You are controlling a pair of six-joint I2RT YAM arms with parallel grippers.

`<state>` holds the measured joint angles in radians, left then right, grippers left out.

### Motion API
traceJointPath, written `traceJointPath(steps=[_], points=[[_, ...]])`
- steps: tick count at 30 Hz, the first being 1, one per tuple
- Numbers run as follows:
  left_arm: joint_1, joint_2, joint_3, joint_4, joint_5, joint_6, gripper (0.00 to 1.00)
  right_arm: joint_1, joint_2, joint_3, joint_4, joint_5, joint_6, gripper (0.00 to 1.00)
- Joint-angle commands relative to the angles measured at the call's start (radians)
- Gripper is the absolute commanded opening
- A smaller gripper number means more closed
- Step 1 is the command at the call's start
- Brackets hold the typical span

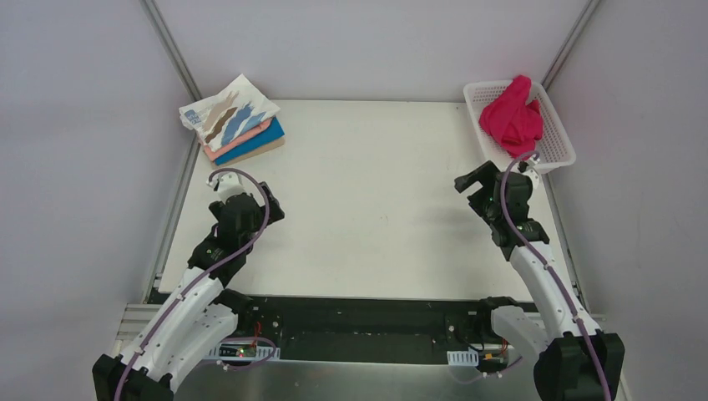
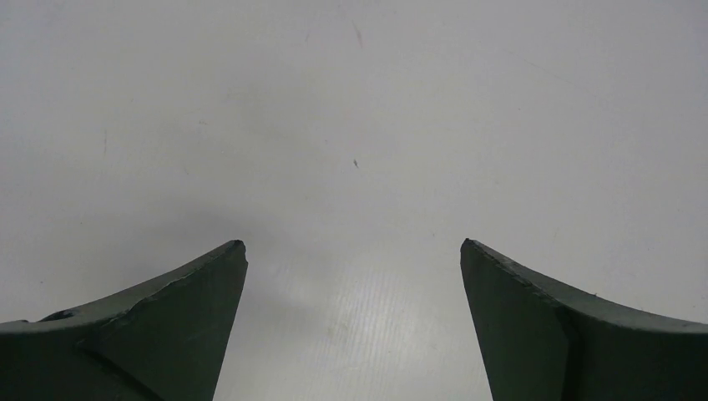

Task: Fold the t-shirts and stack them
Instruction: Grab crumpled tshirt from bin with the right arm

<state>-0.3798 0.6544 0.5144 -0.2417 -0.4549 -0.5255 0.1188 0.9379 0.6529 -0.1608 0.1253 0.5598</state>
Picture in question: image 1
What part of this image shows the magenta t shirt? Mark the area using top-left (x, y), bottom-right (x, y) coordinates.
top-left (478, 75), bottom-right (544, 158)

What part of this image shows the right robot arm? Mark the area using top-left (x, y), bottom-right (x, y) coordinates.
top-left (454, 161), bottom-right (625, 400)

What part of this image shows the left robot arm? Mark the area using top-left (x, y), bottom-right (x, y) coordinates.
top-left (92, 169), bottom-right (285, 400)

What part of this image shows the tan folded shirt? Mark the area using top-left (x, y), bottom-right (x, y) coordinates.
top-left (211, 136), bottom-right (286, 170)

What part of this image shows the white plastic basket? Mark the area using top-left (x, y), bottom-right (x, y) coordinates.
top-left (463, 79), bottom-right (576, 174)

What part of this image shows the pink folded shirt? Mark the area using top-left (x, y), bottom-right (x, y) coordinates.
top-left (202, 118), bottom-right (273, 162)

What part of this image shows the blue folded shirt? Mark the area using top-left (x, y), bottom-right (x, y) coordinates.
top-left (212, 118), bottom-right (285, 165)

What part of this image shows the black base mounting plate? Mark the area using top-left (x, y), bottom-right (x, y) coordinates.
top-left (146, 287), bottom-right (540, 367)

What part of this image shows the left white cable duct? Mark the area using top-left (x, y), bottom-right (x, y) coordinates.
top-left (204, 343), bottom-right (281, 363)

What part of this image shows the white cable duct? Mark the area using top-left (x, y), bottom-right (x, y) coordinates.
top-left (204, 343), bottom-right (281, 363)
top-left (447, 348), bottom-right (479, 368)

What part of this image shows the aluminium front rail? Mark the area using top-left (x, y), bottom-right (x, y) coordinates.
top-left (111, 304), bottom-right (161, 356)

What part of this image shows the right white cable duct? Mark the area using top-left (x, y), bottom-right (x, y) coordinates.
top-left (447, 348), bottom-right (479, 368)

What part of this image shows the right aluminium frame post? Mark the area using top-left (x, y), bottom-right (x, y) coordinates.
top-left (541, 0), bottom-right (603, 90)

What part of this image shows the aluminium frame post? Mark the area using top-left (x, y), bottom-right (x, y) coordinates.
top-left (541, 0), bottom-right (603, 90)
top-left (139, 0), bottom-right (203, 101)

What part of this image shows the left aluminium frame post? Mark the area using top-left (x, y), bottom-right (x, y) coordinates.
top-left (139, 0), bottom-right (203, 101)

